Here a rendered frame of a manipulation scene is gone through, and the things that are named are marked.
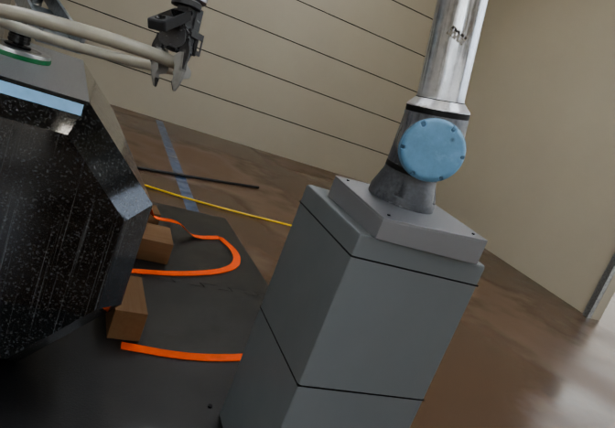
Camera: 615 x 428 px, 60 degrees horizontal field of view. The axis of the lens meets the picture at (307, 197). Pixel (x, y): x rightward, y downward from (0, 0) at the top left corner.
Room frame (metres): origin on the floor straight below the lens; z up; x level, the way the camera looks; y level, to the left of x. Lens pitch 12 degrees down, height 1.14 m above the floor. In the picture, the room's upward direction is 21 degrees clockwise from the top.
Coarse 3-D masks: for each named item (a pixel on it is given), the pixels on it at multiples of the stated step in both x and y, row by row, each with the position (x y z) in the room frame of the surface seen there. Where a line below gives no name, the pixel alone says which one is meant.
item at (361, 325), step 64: (320, 192) 1.53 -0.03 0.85; (320, 256) 1.35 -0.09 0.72; (384, 256) 1.26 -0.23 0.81; (256, 320) 1.57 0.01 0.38; (320, 320) 1.24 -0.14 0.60; (384, 320) 1.29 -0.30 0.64; (448, 320) 1.37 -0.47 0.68; (256, 384) 1.42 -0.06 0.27; (320, 384) 1.25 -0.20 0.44; (384, 384) 1.33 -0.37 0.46
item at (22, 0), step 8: (16, 0) 1.67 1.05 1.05; (24, 0) 1.61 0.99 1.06; (48, 0) 1.82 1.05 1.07; (56, 0) 1.75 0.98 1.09; (32, 8) 1.53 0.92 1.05; (40, 8) 1.73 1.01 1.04; (56, 8) 1.74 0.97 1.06; (64, 8) 1.70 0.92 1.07; (64, 16) 1.66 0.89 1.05; (56, 32) 1.59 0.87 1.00; (80, 40) 1.52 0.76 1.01; (64, 48) 1.50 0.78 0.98
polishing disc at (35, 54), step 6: (0, 42) 1.75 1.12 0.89; (0, 48) 1.70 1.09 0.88; (6, 48) 1.70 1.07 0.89; (12, 48) 1.71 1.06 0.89; (18, 48) 1.76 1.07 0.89; (18, 54) 1.72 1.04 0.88; (24, 54) 1.73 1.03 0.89; (30, 54) 1.74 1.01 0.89; (36, 54) 1.79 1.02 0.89; (42, 54) 1.85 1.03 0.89; (48, 60) 1.82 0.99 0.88
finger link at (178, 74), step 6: (180, 54) 1.27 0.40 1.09; (174, 60) 1.27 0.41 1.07; (180, 60) 1.27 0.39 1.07; (180, 66) 1.26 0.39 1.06; (174, 72) 1.26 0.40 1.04; (180, 72) 1.26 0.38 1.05; (186, 72) 1.29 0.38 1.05; (174, 78) 1.26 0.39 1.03; (180, 78) 1.26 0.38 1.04; (186, 78) 1.29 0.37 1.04; (174, 84) 1.26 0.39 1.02; (174, 90) 1.27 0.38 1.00
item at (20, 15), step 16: (0, 16) 1.11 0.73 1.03; (16, 16) 1.09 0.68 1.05; (32, 16) 1.09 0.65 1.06; (48, 16) 1.09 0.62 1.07; (16, 32) 1.39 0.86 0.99; (32, 32) 1.42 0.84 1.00; (48, 32) 1.46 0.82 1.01; (64, 32) 1.10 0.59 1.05; (80, 32) 1.11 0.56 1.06; (96, 32) 1.12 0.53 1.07; (80, 48) 1.52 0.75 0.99; (96, 48) 1.54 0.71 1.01; (128, 48) 1.16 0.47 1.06; (144, 48) 1.19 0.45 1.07; (128, 64) 1.55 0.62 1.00; (144, 64) 1.53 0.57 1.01
